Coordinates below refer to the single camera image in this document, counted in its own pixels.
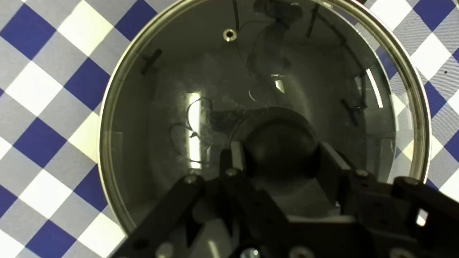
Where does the blue white checkered tablecloth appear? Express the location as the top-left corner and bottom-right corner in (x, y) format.
(0, 0), (459, 258)

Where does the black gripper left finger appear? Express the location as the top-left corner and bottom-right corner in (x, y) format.
(112, 140), (291, 258)

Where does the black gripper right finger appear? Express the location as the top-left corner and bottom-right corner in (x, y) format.
(317, 140), (459, 258)

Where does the glass lid with black knob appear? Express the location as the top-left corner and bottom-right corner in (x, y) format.
(96, 0), (432, 236)

